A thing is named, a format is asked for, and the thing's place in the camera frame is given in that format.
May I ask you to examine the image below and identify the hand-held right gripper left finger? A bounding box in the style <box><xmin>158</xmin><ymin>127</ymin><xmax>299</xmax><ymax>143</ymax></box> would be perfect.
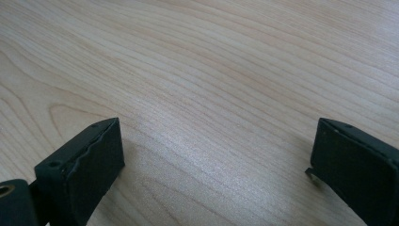
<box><xmin>34</xmin><ymin>117</ymin><xmax>126</xmax><ymax>226</ymax></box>

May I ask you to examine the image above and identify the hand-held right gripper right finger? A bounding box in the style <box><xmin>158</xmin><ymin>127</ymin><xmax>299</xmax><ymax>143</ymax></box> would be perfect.
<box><xmin>305</xmin><ymin>117</ymin><xmax>399</xmax><ymax>226</ymax></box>

